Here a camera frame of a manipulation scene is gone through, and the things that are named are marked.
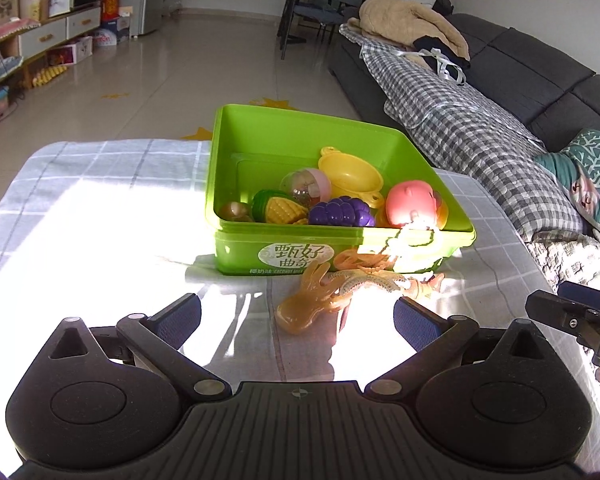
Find pink toy pig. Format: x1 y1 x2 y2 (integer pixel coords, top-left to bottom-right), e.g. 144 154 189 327
385 180 437 229

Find purple toy grapes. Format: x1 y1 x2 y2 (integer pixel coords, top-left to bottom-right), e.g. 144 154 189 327
309 196 375 228

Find toy corn cob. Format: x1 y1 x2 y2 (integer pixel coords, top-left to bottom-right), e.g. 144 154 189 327
251 190 309 224

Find yellow toy pot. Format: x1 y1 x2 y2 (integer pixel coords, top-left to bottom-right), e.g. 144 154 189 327
317 146 385 209

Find clear pink capsule ball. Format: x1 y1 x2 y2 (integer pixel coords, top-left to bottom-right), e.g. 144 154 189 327
279 168 332 208

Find grey checked table cloth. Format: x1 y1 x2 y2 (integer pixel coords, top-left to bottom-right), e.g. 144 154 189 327
0 138 600 470

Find teal patterned pillow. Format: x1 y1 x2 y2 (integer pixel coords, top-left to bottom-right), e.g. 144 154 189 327
534 129 600 231

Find grey plaid sofa cover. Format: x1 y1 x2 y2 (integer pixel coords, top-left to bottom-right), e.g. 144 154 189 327
338 23 600 281

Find green plastic storage bin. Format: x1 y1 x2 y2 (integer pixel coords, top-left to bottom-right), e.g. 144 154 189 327
206 104 477 275

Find dark grey sofa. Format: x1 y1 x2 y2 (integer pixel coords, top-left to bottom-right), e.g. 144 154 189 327
328 12 600 154

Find white wooden tv cabinet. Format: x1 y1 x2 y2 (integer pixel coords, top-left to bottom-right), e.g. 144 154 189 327
0 6 100 90

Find beige folded blanket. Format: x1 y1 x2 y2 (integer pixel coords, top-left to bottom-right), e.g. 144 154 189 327
358 0 470 61

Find red gift box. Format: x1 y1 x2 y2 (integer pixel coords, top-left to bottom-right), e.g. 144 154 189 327
100 0 120 22

